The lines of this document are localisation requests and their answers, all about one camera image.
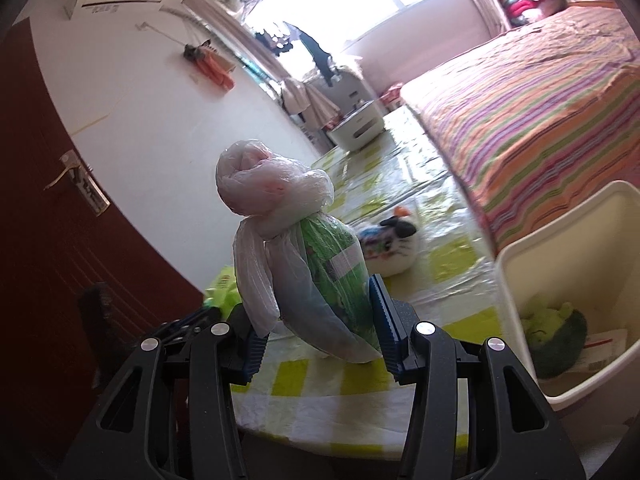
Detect dark red wooden door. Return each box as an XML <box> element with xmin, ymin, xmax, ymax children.
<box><xmin>1</xmin><ymin>21</ymin><xmax>201</xmax><ymax>420</ymax></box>

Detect beige curtain left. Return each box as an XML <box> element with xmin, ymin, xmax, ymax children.
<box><xmin>183</xmin><ymin>0</ymin><xmax>342</xmax><ymax>131</ymax></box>

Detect white plastic trash bin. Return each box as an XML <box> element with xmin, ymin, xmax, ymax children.
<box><xmin>497</xmin><ymin>181</ymin><xmax>639</xmax><ymax>412</ymax></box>

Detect orange cloth hanging on wall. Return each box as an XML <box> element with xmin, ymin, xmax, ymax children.
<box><xmin>183</xmin><ymin>40</ymin><xmax>235</xmax><ymax>91</ymax></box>

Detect white storage box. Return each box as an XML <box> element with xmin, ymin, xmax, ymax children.
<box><xmin>328</xmin><ymin>101</ymin><xmax>385</xmax><ymax>152</ymax></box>

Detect white plastic trash bag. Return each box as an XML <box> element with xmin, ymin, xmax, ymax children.
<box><xmin>215</xmin><ymin>140</ymin><xmax>380</xmax><ymax>364</ymax></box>

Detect dark hanging clothes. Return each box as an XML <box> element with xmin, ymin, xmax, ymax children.
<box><xmin>254</xmin><ymin>22</ymin><xmax>335</xmax><ymax>87</ymax></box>

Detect white cat plush toy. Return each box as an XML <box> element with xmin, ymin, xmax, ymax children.
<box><xmin>357</xmin><ymin>206</ymin><xmax>419</xmax><ymax>278</ymax></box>

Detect green plush in bin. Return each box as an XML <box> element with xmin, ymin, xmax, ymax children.
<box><xmin>521</xmin><ymin>295</ymin><xmax>588</xmax><ymax>380</ymax></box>

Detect striped colourful bed cover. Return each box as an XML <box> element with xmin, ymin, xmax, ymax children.
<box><xmin>401</xmin><ymin>6</ymin><xmax>639</xmax><ymax>250</ymax></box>

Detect metal door handle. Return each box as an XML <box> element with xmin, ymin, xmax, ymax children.
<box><xmin>43</xmin><ymin>150</ymin><xmax>111</xmax><ymax>217</ymax></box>

